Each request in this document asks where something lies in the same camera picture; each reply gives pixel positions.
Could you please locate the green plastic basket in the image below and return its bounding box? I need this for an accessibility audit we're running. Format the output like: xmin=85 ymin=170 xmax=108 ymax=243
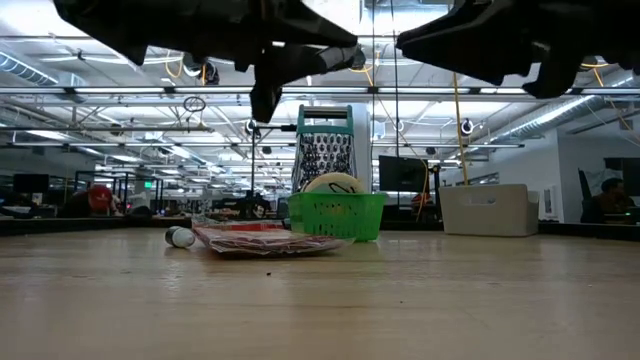
xmin=287 ymin=192 xmax=387 ymax=243

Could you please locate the red popcorn bag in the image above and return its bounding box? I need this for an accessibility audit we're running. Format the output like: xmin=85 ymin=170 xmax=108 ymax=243
xmin=191 ymin=215 xmax=357 ymax=259

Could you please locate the teal metal cheese grater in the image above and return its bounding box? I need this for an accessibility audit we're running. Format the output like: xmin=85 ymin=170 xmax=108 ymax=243
xmin=290 ymin=104 xmax=357 ymax=195

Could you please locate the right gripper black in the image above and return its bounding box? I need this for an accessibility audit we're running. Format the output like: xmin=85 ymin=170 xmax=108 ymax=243
xmin=397 ymin=0 xmax=640 ymax=100

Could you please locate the white plastic bin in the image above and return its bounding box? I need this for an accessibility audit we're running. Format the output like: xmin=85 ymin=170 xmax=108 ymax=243
xmin=438 ymin=183 xmax=541 ymax=238

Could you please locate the dark wall screen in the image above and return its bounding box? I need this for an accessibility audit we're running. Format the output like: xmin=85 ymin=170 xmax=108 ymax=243
xmin=603 ymin=158 xmax=640 ymax=197

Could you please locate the black monitor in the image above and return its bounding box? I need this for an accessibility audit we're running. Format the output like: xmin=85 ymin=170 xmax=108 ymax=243
xmin=378 ymin=155 xmax=427 ymax=194
xmin=12 ymin=173 xmax=51 ymax=195

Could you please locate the person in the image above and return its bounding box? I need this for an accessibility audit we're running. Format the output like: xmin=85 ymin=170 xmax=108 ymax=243
xmin=64 ymin=184 xmax=124 ymax=219
xmin=579 ymin=177 xmax=636 ymax=225

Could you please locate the yellow cable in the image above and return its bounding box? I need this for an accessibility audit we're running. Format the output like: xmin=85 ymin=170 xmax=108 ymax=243
xmin=452 ymin=72 xmax=471 ymax=186

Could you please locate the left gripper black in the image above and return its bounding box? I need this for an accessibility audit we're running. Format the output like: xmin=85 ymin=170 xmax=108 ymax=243
xmin=149 ymin=0 xmax=359 ymax=124

